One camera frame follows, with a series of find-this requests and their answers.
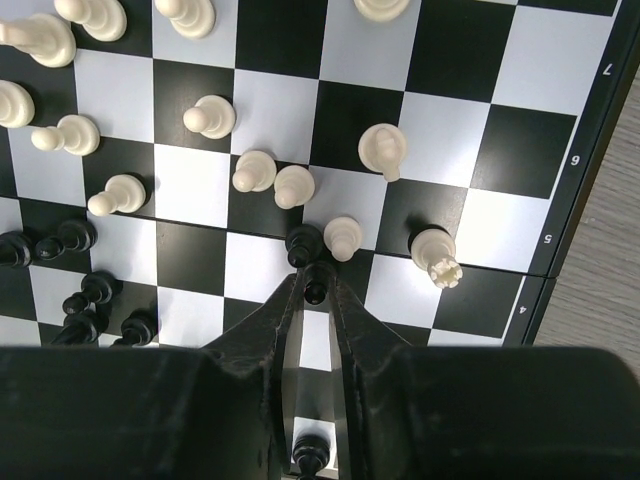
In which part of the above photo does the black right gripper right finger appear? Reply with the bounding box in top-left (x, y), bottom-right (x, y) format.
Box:
top-left (329, 280), bottom-right (639, 479)

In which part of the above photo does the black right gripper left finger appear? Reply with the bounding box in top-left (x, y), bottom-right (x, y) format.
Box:
top-left (1, 275), bottom-right (302, 479)

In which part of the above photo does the black pawn piece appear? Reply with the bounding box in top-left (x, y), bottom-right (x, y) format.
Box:
top-left (304, 261), bottom-right (336, 305)

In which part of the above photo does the black and white chessboard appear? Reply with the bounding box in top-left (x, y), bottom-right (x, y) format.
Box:
top-left (0, 0), bottom-right (640, 476)

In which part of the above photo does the black king piece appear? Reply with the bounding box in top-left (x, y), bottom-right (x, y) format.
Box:
top-left (292, 434), bottom-right (330, 480)

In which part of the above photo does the white pawn piece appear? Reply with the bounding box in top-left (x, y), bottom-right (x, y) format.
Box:
top-left (323, 216), bottom-right (363, 262)
top-left (87, 174), bottom-right (147, 216)

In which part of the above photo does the white bishop piece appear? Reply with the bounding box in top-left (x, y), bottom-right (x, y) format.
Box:
top-left (358, 123), bottom-right (408, 182)

